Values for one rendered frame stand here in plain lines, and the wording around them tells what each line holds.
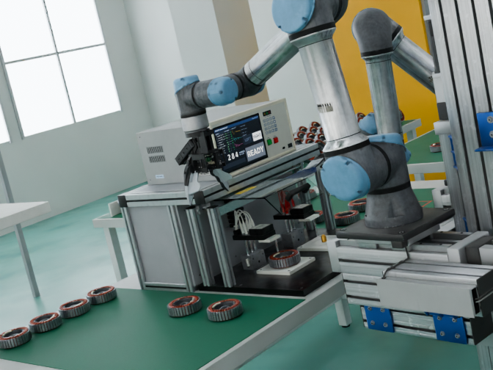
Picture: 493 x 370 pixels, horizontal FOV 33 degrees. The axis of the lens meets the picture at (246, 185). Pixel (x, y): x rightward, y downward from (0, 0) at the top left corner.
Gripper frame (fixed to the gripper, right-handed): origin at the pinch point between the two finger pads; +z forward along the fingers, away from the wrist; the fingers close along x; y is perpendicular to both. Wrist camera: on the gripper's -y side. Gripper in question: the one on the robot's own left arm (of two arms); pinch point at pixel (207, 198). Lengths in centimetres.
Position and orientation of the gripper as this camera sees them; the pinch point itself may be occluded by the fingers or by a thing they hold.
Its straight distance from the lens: 237.0
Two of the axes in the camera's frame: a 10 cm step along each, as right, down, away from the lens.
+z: 2.2, 9.6, 1.7
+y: 6.5, -0.1, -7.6
